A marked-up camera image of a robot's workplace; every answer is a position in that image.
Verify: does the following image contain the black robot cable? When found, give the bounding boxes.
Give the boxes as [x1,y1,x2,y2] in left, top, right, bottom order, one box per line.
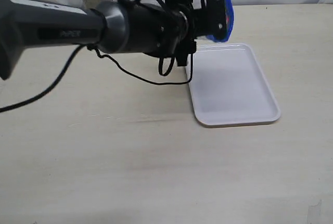
[0,0,195,113]

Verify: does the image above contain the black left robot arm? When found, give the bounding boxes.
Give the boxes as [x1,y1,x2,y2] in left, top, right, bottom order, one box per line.
[1,0,196,80]

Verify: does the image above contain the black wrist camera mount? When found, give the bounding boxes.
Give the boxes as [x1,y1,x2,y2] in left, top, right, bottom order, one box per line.
[195,0,227,40]

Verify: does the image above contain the blue plastic lid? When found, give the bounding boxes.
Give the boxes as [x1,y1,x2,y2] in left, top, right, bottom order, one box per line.
[206,0,235,43]

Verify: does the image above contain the white rectangular plastic tray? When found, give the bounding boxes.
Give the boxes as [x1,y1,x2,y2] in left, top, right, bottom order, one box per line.
[186,43,281,128]

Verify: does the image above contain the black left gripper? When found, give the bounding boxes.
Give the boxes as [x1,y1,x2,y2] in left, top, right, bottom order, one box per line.
[164,0,197,67]

